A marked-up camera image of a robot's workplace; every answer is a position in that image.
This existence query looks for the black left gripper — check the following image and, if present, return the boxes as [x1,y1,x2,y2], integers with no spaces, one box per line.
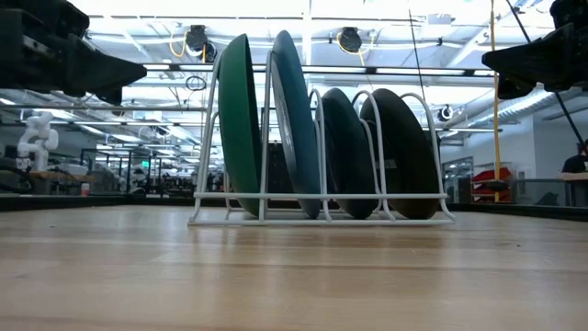
[0,0,149,106]

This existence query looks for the black hanging cable loop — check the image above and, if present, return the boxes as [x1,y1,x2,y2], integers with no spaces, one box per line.
[185,74,208,92]

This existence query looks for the long black cable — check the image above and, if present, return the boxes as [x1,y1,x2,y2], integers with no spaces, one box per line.
[504,0,588,144]

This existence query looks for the black ceiling cord reel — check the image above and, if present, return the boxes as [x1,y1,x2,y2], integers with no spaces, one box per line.
[336,26,364,54]
[168,23,217,63]

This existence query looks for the yellow hanging cord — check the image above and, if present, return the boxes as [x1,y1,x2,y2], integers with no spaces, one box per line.
[488,0,503,203]

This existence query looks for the red storage bins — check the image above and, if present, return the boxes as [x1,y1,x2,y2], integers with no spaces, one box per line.
[471,165,514,203]

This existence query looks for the wooden workbench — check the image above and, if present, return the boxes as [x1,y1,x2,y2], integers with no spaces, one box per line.
[28,169,96,195]

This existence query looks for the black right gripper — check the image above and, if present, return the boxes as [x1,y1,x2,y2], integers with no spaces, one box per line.
[481,0,588,100]

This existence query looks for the large green plate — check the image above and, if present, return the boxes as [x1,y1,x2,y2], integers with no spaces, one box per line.
[217,32,264,218]

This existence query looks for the black cabinet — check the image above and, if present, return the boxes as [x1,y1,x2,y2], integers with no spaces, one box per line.
[266,140,296,194]

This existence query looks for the person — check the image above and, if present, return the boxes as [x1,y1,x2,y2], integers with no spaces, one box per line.
[560,139,588,175]

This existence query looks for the silver ventilation duct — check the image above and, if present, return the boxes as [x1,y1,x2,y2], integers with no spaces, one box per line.
[458,85,588,132]

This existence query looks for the thin black hanging cable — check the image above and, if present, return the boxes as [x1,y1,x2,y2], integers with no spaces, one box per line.
[407,8,426,100]

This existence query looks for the small black plate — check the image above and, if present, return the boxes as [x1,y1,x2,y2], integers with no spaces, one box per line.
[359,87,441,221]

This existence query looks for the black round cord weight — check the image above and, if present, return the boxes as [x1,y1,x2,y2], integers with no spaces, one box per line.
[481,179,511,193]

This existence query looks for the white wire dish rack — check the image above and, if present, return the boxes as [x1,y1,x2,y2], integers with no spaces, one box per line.
[187,45,457,227]

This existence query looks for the large blue plate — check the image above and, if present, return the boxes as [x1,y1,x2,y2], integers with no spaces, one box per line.
[269,29,322,221]

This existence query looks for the black metal table frame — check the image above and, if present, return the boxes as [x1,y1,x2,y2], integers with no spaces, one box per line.
[0,195,588,223]

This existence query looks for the small dark teal plate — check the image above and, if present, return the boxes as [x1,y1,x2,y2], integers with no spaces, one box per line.
[319,86,379,221]

